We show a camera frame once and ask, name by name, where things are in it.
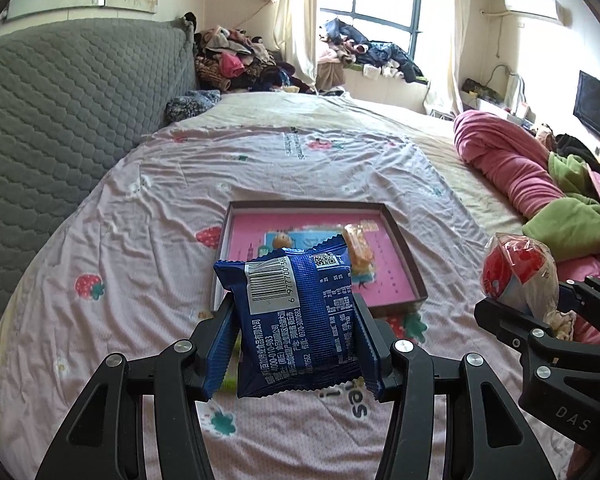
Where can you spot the pink duvet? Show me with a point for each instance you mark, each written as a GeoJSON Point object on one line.
{"type": "Point", "coordinates": [505, 160]}

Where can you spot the green cloth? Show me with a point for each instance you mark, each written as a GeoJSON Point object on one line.
{"type": "Point", "coordinates": [565, 225]}

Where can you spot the orange cracker packet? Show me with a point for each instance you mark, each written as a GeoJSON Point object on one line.
{"type": "Point", "coordinates": [360, 250]}

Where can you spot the cream curtain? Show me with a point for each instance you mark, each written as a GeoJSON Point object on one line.
{"type": "Point", "coordinates": [447, 35]}
{"type": "Point", "coordinates": [295, 15]}

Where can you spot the red and white snack packet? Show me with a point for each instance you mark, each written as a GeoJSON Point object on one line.
{"type": "Point", "coordinates": [515, 270]}

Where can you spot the black television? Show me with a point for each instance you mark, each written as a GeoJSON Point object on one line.
{"type": "Point", "coordinates": [597, 110]}

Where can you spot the black clothes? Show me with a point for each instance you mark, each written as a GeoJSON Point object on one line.
{"type": "Point", "coordinates": [575, 147]}

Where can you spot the pile of mixed clothes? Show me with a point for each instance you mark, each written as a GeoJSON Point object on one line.
{"type": "Point", "coordinates": [240, 65]}

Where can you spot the cluttered side table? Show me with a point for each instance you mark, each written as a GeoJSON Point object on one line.
{"type": "Point", "coordinates": [490, 92]}

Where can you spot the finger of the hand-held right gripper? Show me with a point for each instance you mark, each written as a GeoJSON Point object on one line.
{"type": "Point", "coordinates": [510, 322]}
{"type": "Point", "coordinates": [595, 295]}

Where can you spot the blue snack packet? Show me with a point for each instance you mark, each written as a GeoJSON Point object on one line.
{"type": "Point", "coordinates": [295, 320]}

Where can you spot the brown cloth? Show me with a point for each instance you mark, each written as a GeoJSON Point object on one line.
{"type": "Point", "coordinates": [330, 77]}

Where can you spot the pink book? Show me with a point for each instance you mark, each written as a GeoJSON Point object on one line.
{"type": "Point", "coordinates": [390, 280]}

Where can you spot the dark patterned cloth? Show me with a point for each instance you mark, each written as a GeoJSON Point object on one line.
{"type": "Point", "coordinates": [192, 102]}

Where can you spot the grey quilted headboard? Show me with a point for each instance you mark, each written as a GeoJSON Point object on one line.
{"type": "Point", "coordinates": [55, 135]}

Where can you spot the white air conditioner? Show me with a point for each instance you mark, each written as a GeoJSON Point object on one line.
{"type": "Point", "coordinates": [532, 7]}

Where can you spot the dark grey shallow box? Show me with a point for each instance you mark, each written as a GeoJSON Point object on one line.
{"type": "Point", "coordinates": [404, 260]}

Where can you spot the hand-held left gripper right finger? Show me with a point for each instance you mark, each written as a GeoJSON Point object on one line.
{"type": "Point", "coordinates": [372, 355]}

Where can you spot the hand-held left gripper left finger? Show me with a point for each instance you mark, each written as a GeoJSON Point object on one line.
{"type": "Point", "coordinates": [220, 355]}

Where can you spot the clothes heap on windowsill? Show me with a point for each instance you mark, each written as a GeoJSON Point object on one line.
{"type": "Point", "coordinates": [380, 55]}

